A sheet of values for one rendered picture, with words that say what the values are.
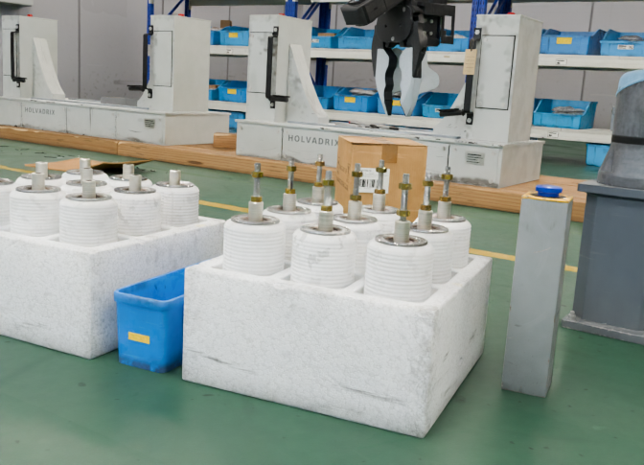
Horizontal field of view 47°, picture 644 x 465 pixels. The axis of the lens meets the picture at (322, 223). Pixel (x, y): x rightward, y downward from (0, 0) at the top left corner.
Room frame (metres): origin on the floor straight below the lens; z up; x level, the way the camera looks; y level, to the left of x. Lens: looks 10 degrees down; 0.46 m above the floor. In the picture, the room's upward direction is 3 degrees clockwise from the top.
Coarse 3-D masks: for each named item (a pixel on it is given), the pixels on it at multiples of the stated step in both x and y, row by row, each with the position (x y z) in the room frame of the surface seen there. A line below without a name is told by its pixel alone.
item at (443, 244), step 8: (448, 232) 1.13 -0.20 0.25; (432, 240) 1.10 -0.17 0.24; (440, 240) 1.10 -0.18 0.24; (448, 240) 1.11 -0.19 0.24; (440, 248) 1.10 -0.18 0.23; (448, 248) 1.12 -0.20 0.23; (440, 256) 1.11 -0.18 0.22; (448, 256) 1.12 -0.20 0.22; (440, 264) 1.11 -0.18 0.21; (448, 264) 1.12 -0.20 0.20; (432, 272) 1.10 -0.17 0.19; (440, 272) 1.11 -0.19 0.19; (448, 272) 1.12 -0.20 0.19; (432, 280) 1.10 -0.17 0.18; (440, 280) 1.11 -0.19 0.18; (448, 280) 1.13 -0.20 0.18
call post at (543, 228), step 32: (544, 224) 1.12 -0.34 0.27; (544, 256) 1.11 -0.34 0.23; (512, 288) 1.13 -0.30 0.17; (544, 288) 1.11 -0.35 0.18; (512, 320) 1.13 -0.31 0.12; (544, 320) 1.11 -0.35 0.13; (512, 352) 1.13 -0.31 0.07; (544, 352) 1.11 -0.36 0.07; (512, 384) 1.12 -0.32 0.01; (544, 384) 1.10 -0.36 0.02
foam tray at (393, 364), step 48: (192, 288) 1.09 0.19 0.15; (240, 288) 1.05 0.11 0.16; (288, 288) 1.02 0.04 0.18; (432, 288) 1.07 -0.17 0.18; (480, 288) 1.21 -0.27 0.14; (192, 336) 1.08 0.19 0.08; (240, 336) 1.05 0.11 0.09; (288, 336) 1.02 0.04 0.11; (336, 336) 0.99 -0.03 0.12; (384, 336) 0.96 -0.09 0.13; (432, 336) 0.94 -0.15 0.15; (480, 336) 1.26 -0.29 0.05; (240, 384) 1.05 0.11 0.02; (288, 384) 1.02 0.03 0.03; (336, 384) 0.99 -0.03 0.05; (384, 384) 0.96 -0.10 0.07; (432, 384) 0.96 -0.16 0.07
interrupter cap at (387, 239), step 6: (384, 234) 1.06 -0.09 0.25; (390, 234) 1.07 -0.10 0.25; (378, 240) 1.02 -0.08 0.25; (384, 240) 1.03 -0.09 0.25; (390, 240) 1.04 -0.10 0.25; (414, 240) 1.04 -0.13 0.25; (420, 240) 1.04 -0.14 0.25; (426, 240) 1.04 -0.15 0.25; (402, 246) 1.00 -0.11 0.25; (408, 246) 1.00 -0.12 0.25; (414, 246) 1.00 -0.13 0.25
